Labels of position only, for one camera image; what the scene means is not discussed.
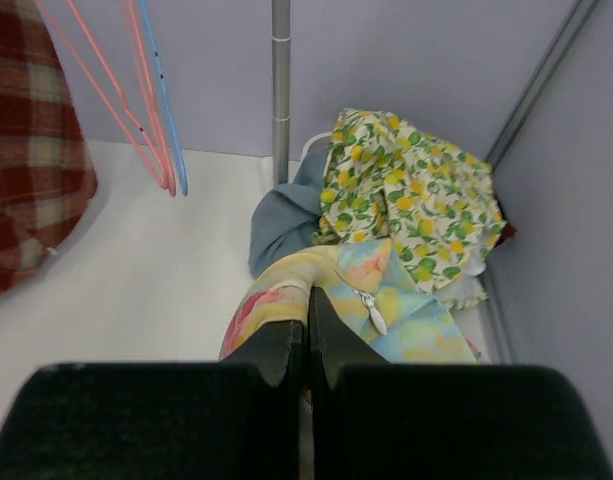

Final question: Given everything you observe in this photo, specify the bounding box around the yellow green floral garment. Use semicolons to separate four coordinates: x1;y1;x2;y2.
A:
314;109;506;310

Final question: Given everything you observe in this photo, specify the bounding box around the pink wire hanger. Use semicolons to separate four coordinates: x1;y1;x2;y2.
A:
34;0;170;190

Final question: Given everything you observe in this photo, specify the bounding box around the red beige checked garment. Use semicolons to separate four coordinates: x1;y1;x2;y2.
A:
0;1;97;295

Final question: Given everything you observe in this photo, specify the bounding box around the light blue denim garment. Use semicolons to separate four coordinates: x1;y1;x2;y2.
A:
248;149;327;278

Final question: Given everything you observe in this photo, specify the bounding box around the pastel tie-dye garment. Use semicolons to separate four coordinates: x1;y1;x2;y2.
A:
219;240;481;364

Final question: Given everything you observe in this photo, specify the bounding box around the white metal clothes rack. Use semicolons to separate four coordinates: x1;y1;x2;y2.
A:
271;0;291;185

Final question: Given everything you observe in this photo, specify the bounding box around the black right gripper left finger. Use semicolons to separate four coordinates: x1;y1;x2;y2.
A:
0;321;304;479

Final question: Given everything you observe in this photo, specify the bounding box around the red black plaid skirt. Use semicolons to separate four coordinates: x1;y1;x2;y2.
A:
497;213;517;245

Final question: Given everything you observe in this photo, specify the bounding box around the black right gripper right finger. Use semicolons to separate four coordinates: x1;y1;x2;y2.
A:
308;288;613;479

